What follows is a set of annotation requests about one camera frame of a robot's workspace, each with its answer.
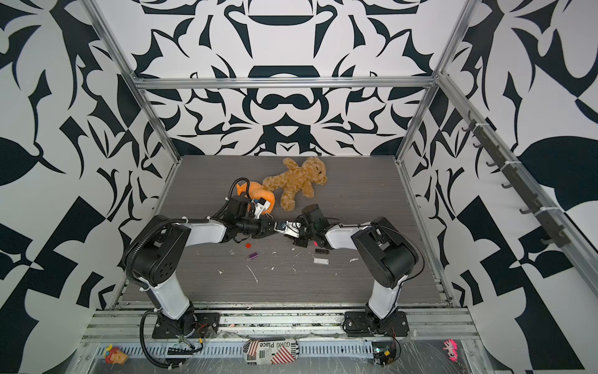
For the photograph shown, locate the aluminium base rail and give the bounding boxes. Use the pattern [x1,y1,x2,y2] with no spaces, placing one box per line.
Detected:
[82,308,481,342]

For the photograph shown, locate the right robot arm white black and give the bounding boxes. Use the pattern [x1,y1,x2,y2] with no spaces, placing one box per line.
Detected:
[283,204,420,338]

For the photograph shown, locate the pink toy figure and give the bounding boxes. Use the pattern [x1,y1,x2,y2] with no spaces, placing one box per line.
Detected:
[443,339,459,362]

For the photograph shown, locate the wall hook rack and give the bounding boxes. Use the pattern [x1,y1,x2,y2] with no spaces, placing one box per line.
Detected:
[465,119,571,248]

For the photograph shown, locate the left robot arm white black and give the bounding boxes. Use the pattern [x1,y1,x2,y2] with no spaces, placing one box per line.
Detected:
[121,178,276,338]

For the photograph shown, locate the colourful small toy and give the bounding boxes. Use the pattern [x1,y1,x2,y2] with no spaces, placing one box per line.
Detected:
[104,344,129,365]

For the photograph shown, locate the aluminium frame post left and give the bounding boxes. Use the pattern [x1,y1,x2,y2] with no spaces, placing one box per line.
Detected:
[81,0,181,164]

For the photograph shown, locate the orange plush fish toy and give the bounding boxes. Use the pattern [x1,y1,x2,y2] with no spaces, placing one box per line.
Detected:
[236,181,276,213]

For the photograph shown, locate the brown teddy bear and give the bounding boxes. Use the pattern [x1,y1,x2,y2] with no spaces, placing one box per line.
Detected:
[263,157,328,212]

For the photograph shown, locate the white paper tag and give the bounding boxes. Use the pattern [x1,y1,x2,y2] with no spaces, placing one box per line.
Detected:
[313,258,330,265]

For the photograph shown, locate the printed label sticker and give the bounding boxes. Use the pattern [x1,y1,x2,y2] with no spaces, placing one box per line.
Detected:
[243,338,300,366]

